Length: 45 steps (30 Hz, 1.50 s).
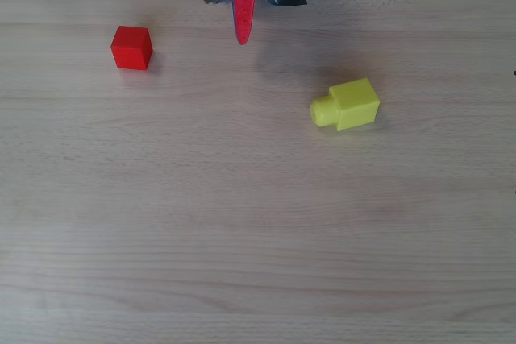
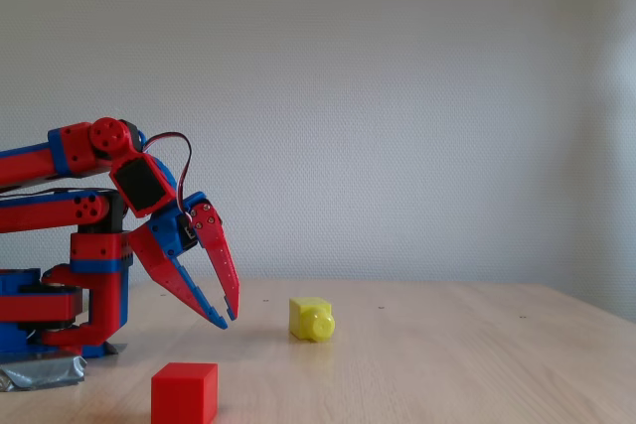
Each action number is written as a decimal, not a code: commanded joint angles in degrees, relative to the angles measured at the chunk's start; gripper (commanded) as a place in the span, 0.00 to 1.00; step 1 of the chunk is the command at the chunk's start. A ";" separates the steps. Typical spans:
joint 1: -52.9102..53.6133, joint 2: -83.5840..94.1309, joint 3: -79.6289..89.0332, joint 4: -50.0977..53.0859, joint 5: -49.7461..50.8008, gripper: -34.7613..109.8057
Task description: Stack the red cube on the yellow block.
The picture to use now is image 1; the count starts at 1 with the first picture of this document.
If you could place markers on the red cube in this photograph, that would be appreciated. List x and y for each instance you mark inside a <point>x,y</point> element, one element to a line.
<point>131,48</point>

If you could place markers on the yellow block with round stud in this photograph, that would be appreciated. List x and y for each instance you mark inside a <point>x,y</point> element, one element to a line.
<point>350,104</point>

